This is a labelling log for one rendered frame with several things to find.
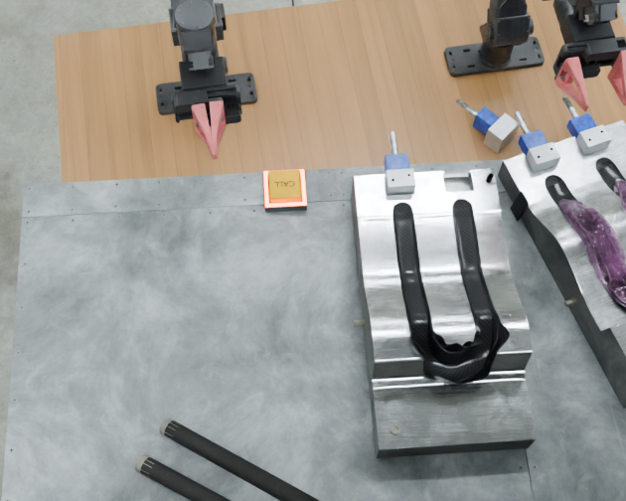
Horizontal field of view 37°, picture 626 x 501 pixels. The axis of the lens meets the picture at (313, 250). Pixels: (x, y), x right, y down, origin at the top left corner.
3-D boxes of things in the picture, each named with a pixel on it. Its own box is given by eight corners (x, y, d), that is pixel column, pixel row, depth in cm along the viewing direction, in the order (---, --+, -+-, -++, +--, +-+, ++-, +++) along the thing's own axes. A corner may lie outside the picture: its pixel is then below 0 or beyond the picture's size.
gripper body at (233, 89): (240, 93, 138) (234, 53, 141) (171, 102, 137) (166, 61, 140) (242, 117, 144) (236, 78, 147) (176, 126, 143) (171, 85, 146)
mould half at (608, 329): (497, 175, 183) (509, 144, 173) (614, 134, 187) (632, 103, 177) (623, 409, 163) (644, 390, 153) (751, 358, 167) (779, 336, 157)
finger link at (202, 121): (245, 140, 135) (236, 86, 138) (196, 147, 134) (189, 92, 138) (247, 164, 141) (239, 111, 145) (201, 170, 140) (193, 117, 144)
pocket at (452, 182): (439, 180, 176) (442, 170, 172) (467, 179, 176) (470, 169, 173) (442, 202, 174) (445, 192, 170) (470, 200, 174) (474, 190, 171)
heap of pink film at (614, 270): (547, 204, 173) (557, 183, 166) (631, 175, 176) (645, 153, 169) (616, 327, 163) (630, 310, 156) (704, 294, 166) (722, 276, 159)
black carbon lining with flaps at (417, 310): (388, 208, 171) (392, 182, 163) (475, 203, 172) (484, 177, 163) (409, 392, 156) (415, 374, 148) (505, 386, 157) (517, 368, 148)
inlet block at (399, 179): (378, 140, 178) (380, 125, 173) (403, 139, 178) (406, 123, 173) (386, 201, 172) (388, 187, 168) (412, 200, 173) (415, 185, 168)
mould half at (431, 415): (350, 199, 180) (354, 162, 168) (484, 191, 181) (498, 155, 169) (376, 458, 158) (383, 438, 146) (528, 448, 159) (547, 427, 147)
